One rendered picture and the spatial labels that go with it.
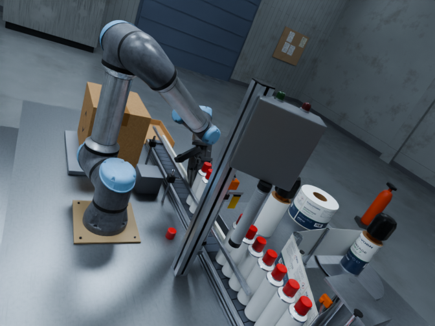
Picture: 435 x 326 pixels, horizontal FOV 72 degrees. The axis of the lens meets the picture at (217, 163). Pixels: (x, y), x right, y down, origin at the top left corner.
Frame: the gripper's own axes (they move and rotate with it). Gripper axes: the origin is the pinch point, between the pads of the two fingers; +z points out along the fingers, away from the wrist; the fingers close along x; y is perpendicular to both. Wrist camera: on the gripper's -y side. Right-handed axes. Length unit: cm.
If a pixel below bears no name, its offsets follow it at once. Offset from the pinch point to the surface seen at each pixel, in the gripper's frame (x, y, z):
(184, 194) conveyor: 4.9, -0.1, 3.5
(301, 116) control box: -66, -9, -24
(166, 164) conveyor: 25.8, -1.6, -8.5
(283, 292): -59, -1, 21
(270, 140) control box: -60, -12, -18
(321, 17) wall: 525, 678, -509
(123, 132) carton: 16.6, -26.7, -20.7
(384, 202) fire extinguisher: 82, 312, 12
